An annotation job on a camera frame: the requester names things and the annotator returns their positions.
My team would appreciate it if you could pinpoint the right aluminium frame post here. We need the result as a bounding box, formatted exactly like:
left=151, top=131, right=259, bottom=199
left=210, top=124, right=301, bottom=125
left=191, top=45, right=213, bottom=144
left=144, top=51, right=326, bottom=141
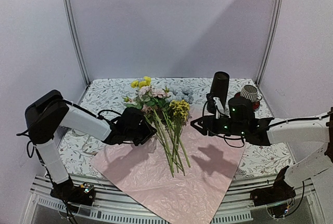
left=255, top=0, right=283, bottom=87

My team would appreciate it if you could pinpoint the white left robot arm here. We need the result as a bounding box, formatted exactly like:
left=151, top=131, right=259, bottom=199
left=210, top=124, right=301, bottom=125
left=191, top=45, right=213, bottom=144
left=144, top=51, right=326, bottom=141
left=23, top=90, right=157, bottom=200

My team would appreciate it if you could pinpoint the pink wrapping paper sheet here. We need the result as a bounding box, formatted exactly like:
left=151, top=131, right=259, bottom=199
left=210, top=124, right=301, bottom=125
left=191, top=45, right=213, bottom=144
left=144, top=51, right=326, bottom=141
left=91, top=126, right=244, bottom=223

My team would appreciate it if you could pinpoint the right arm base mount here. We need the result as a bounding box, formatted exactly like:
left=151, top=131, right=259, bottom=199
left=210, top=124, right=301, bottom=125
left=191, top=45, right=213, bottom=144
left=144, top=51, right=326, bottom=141
left=250, top=166, right=296, bottom=219

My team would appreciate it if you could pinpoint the flower bouquet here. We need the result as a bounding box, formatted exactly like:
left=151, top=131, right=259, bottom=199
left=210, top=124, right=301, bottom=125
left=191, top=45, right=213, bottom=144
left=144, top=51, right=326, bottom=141
left=123, top=76, right=193, bottom=176

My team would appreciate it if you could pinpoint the red round saucer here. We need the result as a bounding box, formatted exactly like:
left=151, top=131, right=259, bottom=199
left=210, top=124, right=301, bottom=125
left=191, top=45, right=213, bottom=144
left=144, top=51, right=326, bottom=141
left=234, top=92, right=260, bottom=112

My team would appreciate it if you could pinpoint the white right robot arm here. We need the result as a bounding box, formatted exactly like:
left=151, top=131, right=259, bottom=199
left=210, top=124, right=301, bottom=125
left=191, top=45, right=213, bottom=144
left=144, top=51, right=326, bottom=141
left=190, top=97, right=332, bottom=201

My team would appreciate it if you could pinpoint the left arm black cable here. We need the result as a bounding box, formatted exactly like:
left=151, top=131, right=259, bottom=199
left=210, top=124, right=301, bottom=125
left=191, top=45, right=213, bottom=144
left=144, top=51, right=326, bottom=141
left=15, top=109, right=123, bottom=159

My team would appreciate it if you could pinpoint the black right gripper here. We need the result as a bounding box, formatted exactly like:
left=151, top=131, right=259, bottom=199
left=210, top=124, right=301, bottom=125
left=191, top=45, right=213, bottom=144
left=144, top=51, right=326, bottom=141
left=190, top=114, right=247, bottom=137

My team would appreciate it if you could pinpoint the striped ceramic cup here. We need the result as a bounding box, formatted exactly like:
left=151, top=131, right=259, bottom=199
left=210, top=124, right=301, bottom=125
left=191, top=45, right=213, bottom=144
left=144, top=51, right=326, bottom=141
left=240, top=85, right=262, bottom=103

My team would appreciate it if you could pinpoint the left aluminium frame post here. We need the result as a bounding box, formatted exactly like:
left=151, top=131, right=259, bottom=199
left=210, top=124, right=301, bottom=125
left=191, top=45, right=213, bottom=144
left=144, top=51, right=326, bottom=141
left=63, top=0, right=91, bottom=86

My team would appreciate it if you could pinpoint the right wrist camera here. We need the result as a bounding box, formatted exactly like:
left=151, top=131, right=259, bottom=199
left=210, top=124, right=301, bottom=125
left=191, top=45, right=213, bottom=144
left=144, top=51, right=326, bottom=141
left=206, top=93, right=225, bottom=119

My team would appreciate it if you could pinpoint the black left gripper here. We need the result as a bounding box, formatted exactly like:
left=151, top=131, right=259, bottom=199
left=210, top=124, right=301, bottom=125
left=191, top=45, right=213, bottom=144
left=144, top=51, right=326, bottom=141
left=125, top=120, right=157, bottom=146

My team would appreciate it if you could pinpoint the aluminium frame post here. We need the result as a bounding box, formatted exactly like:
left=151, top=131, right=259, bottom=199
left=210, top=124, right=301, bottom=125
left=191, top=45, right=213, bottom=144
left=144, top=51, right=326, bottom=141
left=255, top=0, right=283, bottom=87
left=63, top=0, right=91, bottom=86

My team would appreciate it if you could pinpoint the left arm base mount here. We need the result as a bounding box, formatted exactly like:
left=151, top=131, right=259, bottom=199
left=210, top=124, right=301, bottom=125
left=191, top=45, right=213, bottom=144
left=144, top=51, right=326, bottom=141
left=50, top=177, right=96, bottom=206

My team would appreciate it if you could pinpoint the tall black vase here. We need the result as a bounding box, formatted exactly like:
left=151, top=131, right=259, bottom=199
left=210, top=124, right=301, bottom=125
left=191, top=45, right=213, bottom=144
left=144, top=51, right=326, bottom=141
left=210, top=71, right=229, bottom=104

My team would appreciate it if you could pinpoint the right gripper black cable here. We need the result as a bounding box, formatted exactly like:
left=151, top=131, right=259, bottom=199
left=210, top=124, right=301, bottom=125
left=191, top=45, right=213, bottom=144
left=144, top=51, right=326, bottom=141
left=202, top=99, right=247, bottom=149

